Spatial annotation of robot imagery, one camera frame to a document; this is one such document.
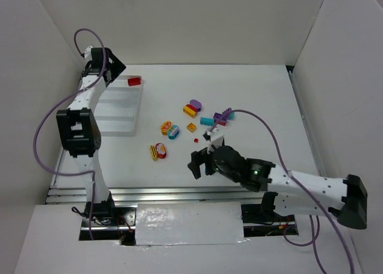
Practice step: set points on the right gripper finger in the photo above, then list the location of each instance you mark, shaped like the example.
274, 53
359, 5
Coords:
199, 158
210, 167

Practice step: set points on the small yellow square lego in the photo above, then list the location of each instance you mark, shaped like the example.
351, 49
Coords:
191, 127

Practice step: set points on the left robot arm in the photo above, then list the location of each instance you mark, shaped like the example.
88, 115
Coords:
80, 135

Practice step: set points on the white divided sorting tray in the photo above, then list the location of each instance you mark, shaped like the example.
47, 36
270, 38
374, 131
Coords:
117, 110

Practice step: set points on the purple rounded lego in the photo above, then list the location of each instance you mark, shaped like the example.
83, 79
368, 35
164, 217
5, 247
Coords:
196, 104

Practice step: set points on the red rounded picture lego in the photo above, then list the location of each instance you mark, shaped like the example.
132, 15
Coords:
161, 150

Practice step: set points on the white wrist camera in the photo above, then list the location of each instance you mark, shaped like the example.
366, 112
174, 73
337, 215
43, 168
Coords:
214, 139
87, 52

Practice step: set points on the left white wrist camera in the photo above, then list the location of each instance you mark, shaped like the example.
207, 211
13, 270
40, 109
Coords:
87, 52

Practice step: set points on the teal flower lego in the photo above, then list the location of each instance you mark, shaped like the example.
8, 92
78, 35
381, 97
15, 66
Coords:
173, 132

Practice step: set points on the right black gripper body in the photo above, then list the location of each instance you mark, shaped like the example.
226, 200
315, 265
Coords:
202, 159

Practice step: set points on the yellow butterfly lego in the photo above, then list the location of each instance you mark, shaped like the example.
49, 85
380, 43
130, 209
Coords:
165, 127

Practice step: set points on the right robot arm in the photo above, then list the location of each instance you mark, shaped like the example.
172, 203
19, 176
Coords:
288, 193

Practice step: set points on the aluminium front rail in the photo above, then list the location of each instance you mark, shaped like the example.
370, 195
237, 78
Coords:
157, 195

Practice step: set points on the white taped cover plate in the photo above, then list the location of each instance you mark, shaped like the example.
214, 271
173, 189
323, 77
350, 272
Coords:
202, 223

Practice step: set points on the red rectangular lego brick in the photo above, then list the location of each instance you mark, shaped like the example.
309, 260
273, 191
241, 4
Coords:
134, 81

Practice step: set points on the red lego under purple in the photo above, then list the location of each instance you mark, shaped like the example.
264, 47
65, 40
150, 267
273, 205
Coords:
222, 123

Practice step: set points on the yellow striped lego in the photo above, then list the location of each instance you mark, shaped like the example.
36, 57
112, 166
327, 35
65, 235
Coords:
153, 152

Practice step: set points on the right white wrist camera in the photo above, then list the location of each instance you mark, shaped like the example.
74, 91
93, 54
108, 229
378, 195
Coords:
214, 139

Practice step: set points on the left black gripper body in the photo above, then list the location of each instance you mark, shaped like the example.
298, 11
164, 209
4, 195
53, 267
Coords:
116, 66

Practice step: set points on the purple studded lego piece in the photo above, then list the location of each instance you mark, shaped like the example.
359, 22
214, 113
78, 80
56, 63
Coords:
227, 113

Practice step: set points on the purple flat lego brick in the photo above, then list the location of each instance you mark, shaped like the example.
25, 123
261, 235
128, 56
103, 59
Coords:
218, 117

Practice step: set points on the teal long lego brick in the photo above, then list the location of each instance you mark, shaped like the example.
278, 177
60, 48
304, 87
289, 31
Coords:
207, 121

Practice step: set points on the yellow long lego brick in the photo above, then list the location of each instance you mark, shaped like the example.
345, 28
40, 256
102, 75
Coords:
189, 111

